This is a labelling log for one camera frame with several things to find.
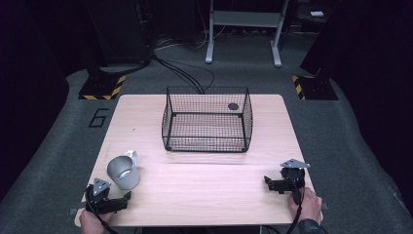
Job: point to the black equipment cabinet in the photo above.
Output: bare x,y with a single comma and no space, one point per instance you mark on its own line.
120,29

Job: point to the small white box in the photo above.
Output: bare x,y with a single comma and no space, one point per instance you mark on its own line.
317,14

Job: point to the black base with hazard stripes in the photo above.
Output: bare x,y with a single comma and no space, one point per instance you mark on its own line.
100,87
316,87

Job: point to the white metal stand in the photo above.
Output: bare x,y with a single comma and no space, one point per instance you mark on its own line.
246,19

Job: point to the person's right hand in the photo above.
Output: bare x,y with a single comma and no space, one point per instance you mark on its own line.
310,204

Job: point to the person's left hand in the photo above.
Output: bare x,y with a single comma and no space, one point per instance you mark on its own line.
92,222

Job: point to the round black table grommet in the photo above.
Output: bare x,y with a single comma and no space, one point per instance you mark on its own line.
233,106

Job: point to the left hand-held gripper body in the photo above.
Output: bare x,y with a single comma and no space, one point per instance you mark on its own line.
101,195

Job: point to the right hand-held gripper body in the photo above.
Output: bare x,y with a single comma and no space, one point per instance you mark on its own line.
292,178

